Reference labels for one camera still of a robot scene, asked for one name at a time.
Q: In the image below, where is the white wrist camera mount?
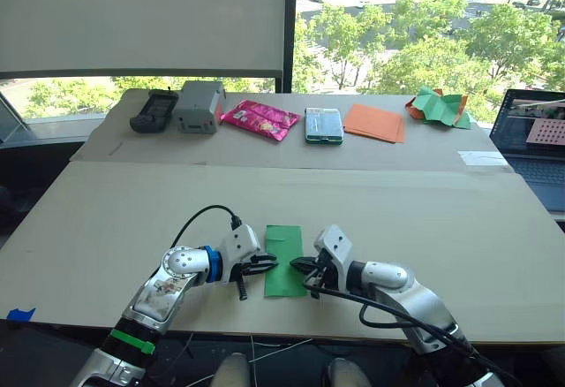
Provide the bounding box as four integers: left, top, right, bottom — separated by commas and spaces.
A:
312, 224, 354, 291
215, 224, 262, 283

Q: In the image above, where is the white roller blind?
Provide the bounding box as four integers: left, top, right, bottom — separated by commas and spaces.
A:
0, 0, 286, 80

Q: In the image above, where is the black window post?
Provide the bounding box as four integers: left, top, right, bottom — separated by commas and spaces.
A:
281, 0, 299, 95

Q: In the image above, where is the pink snack bag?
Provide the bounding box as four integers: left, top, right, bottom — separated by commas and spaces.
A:
219, 99, 303, 144

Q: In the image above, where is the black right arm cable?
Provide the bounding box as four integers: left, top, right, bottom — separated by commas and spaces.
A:
304, 283, 524, 387

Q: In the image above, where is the open dark laptop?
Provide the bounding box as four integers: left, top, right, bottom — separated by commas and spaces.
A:
489, 88, 565, 213

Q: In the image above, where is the grey plastic box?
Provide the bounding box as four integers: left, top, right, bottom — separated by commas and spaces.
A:
176, 80, 227, 135

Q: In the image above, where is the white tape strip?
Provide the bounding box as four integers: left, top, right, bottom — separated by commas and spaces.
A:
456, 150, 509, 168

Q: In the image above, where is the flat orange paper stack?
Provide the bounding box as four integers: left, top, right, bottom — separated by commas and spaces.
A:
343, 103, 407, 145

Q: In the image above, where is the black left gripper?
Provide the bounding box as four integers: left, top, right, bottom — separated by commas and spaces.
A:
227, 252, 280, 302

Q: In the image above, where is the crumpled green paper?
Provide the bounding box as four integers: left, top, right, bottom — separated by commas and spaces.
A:
413, 86, 473, 131

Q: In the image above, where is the green screw bit case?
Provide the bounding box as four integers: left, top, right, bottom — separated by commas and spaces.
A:
304, 106, 346, 147

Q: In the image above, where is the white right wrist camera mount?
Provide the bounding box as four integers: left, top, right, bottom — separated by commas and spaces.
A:
312, 224, 354, 291

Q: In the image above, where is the grey rounded shape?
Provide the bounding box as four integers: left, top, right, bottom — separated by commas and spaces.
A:
213, 353, 253, 387
323, 356, 373, 387

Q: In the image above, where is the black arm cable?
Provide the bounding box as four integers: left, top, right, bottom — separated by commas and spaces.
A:
304, 283, 524, 387
169, 203, 243, 255

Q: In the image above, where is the black handheld remote controller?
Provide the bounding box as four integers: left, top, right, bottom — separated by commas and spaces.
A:
129, 88, 180, 134

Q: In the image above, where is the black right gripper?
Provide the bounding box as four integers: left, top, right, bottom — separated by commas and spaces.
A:
289, 249, 342, 300

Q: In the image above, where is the green paper sheet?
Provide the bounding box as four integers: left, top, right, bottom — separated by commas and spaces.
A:
263, 224, 309, 299

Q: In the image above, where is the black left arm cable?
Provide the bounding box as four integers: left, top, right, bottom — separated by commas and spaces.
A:
169, 203, 243, 255

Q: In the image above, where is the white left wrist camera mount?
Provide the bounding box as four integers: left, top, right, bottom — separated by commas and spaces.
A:
215, 224, 262, 283

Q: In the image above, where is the blue tape piece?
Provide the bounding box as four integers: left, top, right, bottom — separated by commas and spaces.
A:
6, 307, 37, 323

